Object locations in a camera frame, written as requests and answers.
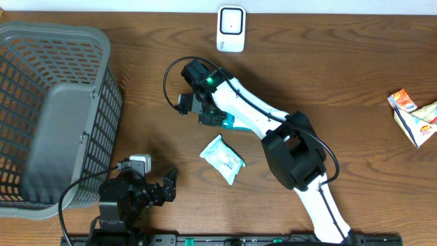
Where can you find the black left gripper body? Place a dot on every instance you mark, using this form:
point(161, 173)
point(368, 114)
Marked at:
point(138, 198)

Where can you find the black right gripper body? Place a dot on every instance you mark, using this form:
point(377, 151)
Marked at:
point(208, 115)

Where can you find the light blue candy packet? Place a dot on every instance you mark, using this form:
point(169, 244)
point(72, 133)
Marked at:
point(223, 159)

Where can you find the orange small box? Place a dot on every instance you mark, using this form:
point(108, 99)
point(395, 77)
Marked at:
point(401, 100)

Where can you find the yellow snack chips bag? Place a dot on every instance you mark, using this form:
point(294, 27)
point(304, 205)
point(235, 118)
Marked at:
point(418, 125)

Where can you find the teal mouthwash bottle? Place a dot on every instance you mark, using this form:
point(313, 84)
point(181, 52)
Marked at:
point(232, 123)

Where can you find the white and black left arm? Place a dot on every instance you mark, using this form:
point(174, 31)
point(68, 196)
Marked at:
point(117, 231)

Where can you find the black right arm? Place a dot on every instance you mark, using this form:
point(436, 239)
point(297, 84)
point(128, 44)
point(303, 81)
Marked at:
point(294, 153)

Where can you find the white barcode scanner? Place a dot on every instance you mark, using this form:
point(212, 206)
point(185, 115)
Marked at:
point(231, 27)

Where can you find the grey plastic mesh basket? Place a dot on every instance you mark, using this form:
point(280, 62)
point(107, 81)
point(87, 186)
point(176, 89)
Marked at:
point(60, 109)

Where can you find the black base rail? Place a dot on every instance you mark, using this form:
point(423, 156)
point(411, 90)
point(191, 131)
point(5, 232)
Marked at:
point(253, 240)

